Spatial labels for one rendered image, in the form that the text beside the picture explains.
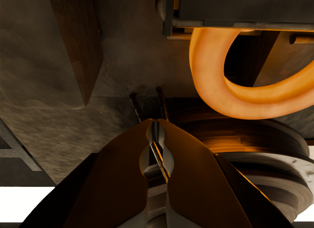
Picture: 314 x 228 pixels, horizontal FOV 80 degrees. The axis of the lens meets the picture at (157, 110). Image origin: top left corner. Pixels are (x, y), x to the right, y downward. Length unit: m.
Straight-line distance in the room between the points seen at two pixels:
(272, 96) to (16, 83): 0.27
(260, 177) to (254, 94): 0.13
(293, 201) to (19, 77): 0.43
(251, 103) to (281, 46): 0.10
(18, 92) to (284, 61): 0.33
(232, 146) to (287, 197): 0.15
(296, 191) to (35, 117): 0.54
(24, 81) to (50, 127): 0.33
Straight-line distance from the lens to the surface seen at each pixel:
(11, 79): 0.20
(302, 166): 0.38
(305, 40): 0.31
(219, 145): 0.30
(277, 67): 0.33
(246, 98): 0.25
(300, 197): 0.46
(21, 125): 0.56
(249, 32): 0.33
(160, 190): 0.34
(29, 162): 6.57
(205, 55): 0.20
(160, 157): 0.26
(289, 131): 0.41
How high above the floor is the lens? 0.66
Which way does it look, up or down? 46 degrees up
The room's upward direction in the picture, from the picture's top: 177 degrees counter-clockwise
